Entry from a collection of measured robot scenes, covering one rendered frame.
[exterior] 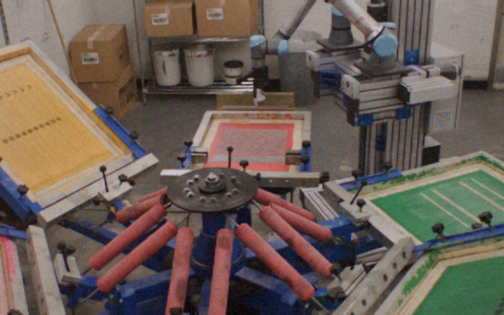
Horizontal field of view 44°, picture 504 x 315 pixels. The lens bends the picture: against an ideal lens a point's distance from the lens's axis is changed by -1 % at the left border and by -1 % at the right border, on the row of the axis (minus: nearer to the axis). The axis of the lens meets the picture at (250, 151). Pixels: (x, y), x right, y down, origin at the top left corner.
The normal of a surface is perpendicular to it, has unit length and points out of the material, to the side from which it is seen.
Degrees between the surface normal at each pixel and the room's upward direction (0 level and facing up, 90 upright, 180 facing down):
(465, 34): 90
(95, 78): 91
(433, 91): 90
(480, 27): 90
